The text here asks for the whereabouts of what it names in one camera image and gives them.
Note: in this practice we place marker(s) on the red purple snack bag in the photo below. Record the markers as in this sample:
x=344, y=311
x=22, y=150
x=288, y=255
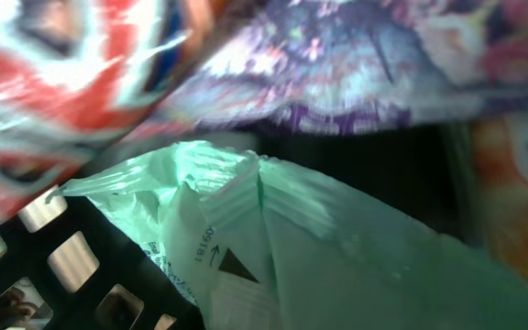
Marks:
x=351, y=67

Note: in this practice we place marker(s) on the grey plastic mesh basket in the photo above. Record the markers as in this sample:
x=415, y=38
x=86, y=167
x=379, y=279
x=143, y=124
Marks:
x=77, y=271

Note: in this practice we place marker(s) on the small orange juice carton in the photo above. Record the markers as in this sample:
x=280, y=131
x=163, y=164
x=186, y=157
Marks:
x=500, y=159

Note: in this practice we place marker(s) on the mint green snack packet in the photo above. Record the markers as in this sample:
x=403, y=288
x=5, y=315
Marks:
x=259, y=243

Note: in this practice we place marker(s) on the red chocolate bar wrapper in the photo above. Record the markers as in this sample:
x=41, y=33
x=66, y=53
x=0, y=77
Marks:
x=76, y=76

